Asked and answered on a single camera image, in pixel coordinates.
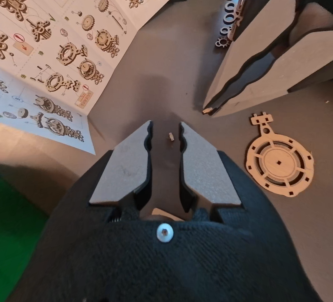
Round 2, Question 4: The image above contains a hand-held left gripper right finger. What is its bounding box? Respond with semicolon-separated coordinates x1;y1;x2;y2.
178;122;242;213

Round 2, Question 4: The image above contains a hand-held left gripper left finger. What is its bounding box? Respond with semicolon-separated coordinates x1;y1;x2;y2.
88;120;152;211

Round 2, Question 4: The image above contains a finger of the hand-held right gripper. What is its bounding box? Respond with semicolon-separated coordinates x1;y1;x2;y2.
212;31;333;118
202;0;297;111

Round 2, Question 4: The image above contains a round slotted wooden disc part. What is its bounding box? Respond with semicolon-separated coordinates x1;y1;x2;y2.
246;112;315;198

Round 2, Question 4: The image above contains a large green plastic bin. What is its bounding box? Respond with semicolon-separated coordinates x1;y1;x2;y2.
0;176;50;302

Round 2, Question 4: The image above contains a folded assembly instruction sheet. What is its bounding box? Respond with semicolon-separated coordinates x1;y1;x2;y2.
0;0;178;155

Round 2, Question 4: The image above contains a wooden ring tower model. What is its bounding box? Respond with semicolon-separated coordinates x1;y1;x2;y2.
215;0;263;48

